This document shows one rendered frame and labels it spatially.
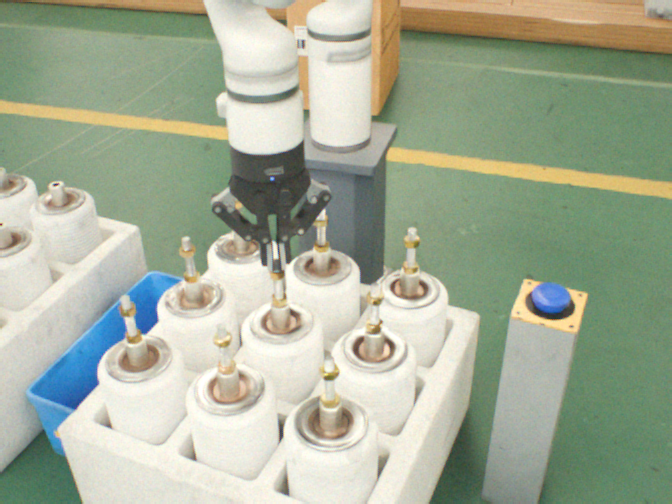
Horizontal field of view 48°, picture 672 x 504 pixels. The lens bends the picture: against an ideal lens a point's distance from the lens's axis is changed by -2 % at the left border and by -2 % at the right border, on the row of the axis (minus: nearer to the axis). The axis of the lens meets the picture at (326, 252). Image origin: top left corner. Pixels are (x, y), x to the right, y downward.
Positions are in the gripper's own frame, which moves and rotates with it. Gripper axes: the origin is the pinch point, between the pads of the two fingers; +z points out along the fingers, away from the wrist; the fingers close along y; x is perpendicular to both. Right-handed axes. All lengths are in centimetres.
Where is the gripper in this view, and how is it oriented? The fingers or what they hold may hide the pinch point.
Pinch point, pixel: (275, 252)
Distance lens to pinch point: 83.5
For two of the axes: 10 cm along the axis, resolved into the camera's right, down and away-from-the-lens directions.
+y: 9.9, -1.1, 1.2
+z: 0.2, 8.1, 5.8
